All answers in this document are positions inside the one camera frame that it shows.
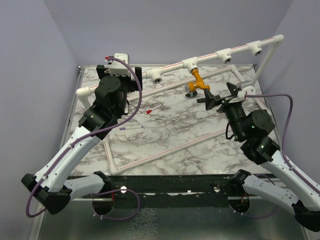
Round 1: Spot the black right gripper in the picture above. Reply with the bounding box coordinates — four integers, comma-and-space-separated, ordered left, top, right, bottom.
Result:
204, 81, 246, 140

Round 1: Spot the orange water faucet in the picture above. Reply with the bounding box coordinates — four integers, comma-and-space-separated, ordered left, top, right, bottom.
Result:
184, 68, 210, 92

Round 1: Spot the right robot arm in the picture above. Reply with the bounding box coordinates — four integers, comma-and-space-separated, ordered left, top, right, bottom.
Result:
204, 81, 320, 232

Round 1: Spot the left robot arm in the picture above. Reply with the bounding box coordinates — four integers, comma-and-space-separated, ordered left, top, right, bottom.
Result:
21, 63, 143, 218

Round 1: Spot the small black knob fitting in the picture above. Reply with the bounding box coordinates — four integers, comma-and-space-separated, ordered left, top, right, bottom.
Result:
185, 91, 198, 98

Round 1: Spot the red capped white marker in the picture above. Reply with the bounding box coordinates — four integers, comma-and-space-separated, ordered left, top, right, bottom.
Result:
145, 104, 162, 115

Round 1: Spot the purple capped white marker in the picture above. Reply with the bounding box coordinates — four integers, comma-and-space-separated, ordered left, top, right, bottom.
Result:
119, 125, 144, 131

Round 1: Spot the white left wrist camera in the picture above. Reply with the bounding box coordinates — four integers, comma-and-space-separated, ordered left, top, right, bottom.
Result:
105, 53, 131, 77

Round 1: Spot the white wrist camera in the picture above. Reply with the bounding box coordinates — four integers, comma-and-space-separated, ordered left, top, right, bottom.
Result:
236, 80, 256, 99
105, 53, 131, 77

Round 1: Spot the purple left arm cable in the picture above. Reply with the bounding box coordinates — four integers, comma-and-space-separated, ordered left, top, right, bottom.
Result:
25, 56, 143, 218

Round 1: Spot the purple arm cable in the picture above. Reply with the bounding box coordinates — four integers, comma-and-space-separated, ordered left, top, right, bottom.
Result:
243, 93, 320, 195
25, 56, 143, 218

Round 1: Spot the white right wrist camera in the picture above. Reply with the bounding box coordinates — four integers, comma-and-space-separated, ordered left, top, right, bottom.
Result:
236, 80, 256, 99

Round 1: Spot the white pipe frame with tees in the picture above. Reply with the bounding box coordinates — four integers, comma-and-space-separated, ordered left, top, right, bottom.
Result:
71, 34, 284, 175

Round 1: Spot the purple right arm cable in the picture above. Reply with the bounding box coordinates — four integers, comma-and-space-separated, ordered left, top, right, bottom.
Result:
243, 93, 320, 195

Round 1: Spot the black table front rail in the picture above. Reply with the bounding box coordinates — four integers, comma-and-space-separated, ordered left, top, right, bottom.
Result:
79, 173, 251, 210

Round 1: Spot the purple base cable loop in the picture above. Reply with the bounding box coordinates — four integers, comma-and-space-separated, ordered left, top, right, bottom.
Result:
93, 187, 141, 221

